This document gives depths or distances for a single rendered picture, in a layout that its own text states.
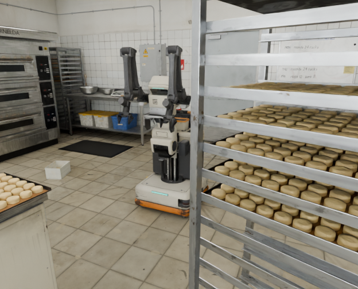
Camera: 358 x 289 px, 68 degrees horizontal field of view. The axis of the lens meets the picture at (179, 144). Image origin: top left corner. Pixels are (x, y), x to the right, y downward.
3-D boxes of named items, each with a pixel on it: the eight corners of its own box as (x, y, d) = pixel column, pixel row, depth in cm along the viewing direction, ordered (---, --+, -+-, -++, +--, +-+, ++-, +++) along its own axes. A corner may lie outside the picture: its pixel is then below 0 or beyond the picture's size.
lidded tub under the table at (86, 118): (78, 125, 573) (77, 113, 565) (93, 121, 613) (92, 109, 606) (92, 127, 557) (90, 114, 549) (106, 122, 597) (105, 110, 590)
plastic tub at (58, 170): (61, 179, 357) (59, 168, 353) (45, 179, 358) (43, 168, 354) (71, 171, 386) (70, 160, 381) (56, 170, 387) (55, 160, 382)
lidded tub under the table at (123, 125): (111, 128, 538) (109, 116, 531) (123, 124, 580) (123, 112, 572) (127, 130, 525) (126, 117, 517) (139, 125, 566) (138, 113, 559)
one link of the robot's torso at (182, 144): (165, 154, 286) (164, 132, 279) (189, 157, 275) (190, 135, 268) (153, 162, 263) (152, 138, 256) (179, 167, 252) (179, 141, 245)
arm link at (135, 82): (137, 45, 230) (128, 46, 234) (129, 47, 219) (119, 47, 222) (144, 96, 249) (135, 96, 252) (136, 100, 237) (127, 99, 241)
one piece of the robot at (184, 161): (162, 174, 330) (160, 108, 306) (203, 182, 309) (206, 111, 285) (148, 185, 301) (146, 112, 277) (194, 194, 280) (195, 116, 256)
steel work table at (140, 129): (67, 135, 576) (62, 89, 547) (90, 128, 639) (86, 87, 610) (143, 146, 502) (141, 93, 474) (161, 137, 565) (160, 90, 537)
